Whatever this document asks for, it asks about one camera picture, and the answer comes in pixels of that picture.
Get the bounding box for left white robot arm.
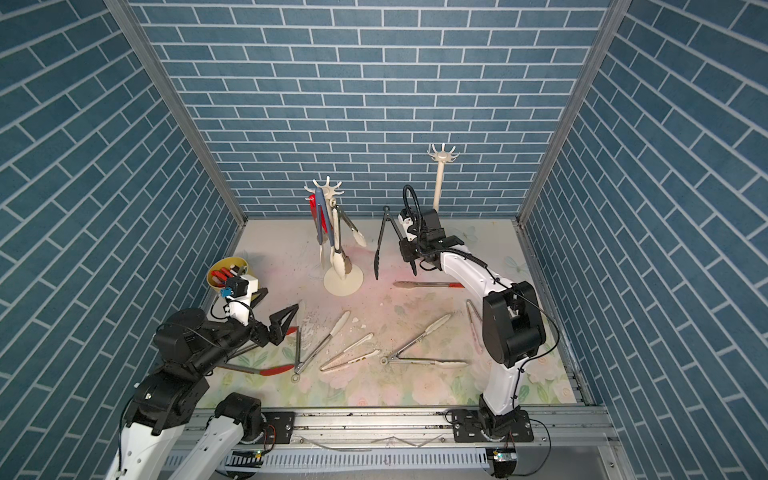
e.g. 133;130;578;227
106;300;299;479

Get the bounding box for red handled steel tongs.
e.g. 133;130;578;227
308;188;330;247

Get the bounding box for steel tongs cream ends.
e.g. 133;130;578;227
379;313;469;369

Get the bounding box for steel tongs cream tips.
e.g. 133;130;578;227
329;203;368;280

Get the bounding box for small white tongs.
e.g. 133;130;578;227
319;332;382;374

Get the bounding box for cream utensil rack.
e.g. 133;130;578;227
304;176;367;297
427;144;460;212

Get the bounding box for yellow cup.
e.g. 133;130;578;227
205;256;249;291

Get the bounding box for blue cream tongs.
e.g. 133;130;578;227
314;187;335;268

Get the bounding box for markers in cup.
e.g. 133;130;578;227
208;268;234;288

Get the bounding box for red tipped steel tongs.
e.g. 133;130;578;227
218;345;295;377

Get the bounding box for black steel tongs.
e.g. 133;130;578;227
373;206;418;281

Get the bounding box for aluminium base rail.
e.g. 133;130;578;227
215;406;620;476

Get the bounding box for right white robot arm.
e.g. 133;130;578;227
398;185;547;439

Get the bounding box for steel tongs white tips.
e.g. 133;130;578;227
291;310;351;384

